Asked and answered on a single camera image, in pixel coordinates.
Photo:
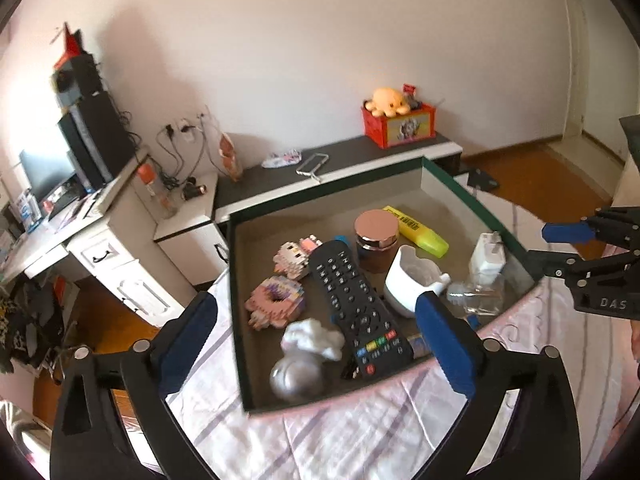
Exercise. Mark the rose gold jar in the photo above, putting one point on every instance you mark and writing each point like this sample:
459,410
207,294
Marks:
376,235

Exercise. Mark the black computer monitor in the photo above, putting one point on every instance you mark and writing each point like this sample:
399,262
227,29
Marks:
45,175

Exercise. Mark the red toy box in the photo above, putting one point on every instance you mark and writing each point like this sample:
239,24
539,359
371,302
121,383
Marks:
380,127

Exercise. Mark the orange octopus plush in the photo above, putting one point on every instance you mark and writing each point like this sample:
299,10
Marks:
387,100

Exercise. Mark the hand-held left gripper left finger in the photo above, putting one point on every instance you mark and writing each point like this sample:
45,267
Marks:
187,345

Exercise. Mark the patterned small pouch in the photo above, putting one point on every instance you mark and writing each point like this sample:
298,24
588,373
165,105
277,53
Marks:
280,160

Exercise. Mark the yellow highlighter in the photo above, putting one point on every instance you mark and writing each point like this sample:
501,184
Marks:
415,230

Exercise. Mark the red orange box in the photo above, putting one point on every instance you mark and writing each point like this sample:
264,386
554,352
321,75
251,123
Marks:
70,57

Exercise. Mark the black box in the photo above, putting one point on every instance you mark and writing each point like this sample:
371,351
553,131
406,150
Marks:
82,80

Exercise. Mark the bottle with orange cap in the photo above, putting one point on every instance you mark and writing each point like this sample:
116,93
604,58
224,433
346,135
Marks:
160,200

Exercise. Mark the low black-top cabinet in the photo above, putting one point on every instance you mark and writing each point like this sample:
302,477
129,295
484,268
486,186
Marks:
350,155

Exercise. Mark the small torso figurine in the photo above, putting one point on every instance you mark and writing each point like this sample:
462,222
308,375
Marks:
230,157

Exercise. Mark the blue white box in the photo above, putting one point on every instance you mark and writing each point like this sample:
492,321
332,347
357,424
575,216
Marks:
25,210

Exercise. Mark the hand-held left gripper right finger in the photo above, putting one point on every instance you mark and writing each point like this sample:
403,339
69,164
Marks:
447,345

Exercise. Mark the clear phone case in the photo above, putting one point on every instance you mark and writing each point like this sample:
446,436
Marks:
320,156

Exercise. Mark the white desk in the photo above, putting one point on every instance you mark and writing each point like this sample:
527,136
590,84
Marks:
50,240

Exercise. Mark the pink box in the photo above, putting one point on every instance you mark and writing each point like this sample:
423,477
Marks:
260,240

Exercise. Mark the white door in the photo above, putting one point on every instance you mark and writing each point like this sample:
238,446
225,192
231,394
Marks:
600,60

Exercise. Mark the dark clothes with yellow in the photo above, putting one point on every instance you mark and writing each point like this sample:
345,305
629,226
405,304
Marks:
25,320

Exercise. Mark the white drawer pedestal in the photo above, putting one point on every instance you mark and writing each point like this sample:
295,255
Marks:
140,280

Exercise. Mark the white pink brick cat figure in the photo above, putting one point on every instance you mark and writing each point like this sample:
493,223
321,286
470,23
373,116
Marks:
295,257

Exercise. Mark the black metal bracket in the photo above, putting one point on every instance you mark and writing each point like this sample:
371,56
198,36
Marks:
480,180

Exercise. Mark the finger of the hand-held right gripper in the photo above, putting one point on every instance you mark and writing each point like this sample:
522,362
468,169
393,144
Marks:
550,262
565,232

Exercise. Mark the white wall socket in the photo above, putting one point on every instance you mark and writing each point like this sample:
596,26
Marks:
187,129
203,117
169,128

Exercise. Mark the clear glass bottle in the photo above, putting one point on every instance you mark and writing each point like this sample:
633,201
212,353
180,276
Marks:
475,295

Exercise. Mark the black cylinder device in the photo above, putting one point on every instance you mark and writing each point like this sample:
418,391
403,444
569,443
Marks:
192,191

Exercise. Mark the white charger plug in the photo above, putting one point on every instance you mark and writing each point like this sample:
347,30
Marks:
487,257

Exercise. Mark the black remote control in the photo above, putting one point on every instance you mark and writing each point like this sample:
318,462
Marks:
350,300

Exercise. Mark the white cup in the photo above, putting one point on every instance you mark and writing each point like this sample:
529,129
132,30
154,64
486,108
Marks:
400,285

